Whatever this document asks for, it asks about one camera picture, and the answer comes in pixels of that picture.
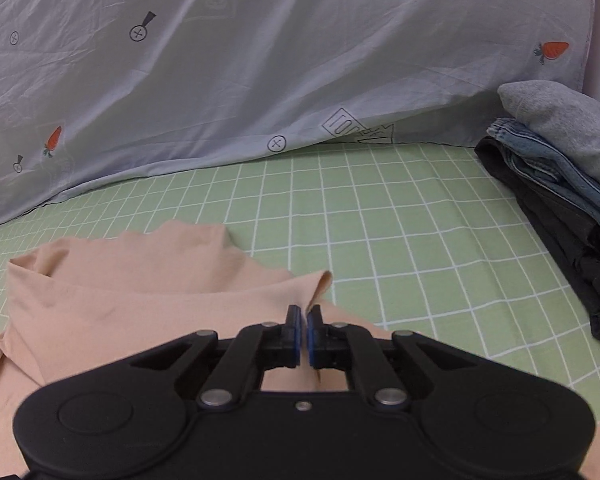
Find folded blue jeans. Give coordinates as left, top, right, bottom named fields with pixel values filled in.
left=486, top=117, right=600, bottom=256

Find grey carrot-print blanket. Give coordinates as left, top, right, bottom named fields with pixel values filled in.
left=0, top=0, right=598, bottom=228

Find beige long-sleeved shirt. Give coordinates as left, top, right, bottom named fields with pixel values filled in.
left=0, top=220, right=600, bottom=480

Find green checked bed sheet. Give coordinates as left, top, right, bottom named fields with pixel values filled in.
left=0, top=140, right=600, bottom=433

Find folded black garment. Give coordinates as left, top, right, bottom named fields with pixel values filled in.
left=474, top=136, right=600, bottom=345

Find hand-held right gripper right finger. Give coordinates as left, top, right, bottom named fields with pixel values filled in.
left=306, top=305, right=481, bottom=409

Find folded grey sweater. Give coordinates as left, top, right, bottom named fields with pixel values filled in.
left=497, top=80, right=600, bottom=208

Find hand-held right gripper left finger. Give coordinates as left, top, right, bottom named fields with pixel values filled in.
left=130, top=305, right=302, bottom=409

